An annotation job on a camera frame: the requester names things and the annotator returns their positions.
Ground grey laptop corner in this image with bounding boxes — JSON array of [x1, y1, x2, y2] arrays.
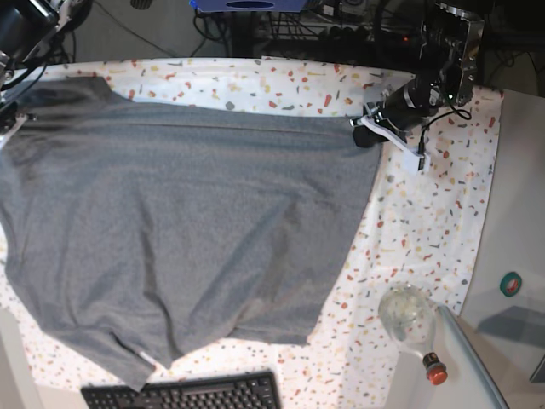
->
[[530, 356, 545, 383]]

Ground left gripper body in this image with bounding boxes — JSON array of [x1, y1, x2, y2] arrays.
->
[[351, 80, 443, 142]]

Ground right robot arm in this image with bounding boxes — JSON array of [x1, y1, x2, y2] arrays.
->
[[1, 0, 93, 146]]

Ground blue box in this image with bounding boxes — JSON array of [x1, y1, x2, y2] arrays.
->
[[189, 0, 323, 13]]

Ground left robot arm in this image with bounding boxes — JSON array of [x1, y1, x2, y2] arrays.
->
[[352, 1, 494, 153]]

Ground terrazzo pattern tablecloth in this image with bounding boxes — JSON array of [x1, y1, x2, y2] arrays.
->
[[0, 56, 505, 409]]

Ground green tape roll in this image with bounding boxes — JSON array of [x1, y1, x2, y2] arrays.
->
[[499, 272, 523, 297]]

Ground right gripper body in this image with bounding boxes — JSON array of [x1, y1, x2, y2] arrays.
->
[[0, 101, 34, 147]]

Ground clear bottle with red cap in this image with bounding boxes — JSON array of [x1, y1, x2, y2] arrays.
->
[[378, 284, 448, 386]]

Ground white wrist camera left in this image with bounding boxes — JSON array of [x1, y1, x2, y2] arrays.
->
[[402, 151, 430, 175]]

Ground black computer keyboard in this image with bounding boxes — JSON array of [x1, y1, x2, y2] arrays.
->
[[81, 372, 282, 409]]

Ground grey t-shirt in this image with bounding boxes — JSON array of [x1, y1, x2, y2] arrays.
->
[[1, 78, 382, 389]]

